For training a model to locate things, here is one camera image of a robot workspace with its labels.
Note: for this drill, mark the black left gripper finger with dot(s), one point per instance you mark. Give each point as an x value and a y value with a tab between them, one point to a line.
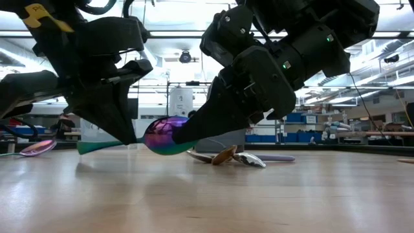
110	113

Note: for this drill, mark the white machine cabinet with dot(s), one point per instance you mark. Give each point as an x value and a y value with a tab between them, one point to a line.
181	103

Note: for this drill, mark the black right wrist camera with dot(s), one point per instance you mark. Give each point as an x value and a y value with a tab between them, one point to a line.
226	29

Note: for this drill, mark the small pink iridescent spoon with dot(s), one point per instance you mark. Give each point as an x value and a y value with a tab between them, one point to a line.
39	148

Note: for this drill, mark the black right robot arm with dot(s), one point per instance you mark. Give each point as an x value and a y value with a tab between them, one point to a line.
323	19

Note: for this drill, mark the black ceiling camera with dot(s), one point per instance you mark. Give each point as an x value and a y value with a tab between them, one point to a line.
185	57

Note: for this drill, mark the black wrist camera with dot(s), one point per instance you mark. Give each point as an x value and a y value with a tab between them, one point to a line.
226	29
110	32

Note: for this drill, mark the shelf with blue bins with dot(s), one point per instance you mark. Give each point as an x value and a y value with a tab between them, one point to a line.
292	118

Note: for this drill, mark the wooden beam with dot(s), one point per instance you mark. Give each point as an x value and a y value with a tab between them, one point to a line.
372	133

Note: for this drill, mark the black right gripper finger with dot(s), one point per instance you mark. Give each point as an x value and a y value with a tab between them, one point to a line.
223	116

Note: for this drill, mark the silver ventilation duct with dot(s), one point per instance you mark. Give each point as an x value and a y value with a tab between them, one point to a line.
372	48

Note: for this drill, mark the blue box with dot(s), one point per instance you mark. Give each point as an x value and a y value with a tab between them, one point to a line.
39	130

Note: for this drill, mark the dark grey plastic bin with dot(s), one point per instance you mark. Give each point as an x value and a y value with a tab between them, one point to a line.
226	142

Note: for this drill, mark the gold spoon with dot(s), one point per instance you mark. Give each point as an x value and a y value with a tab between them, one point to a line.
224	154
407	160

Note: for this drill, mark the person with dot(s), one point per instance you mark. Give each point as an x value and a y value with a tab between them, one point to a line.
64	124
192	114

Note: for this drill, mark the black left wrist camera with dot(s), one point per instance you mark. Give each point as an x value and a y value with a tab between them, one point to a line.
110	32

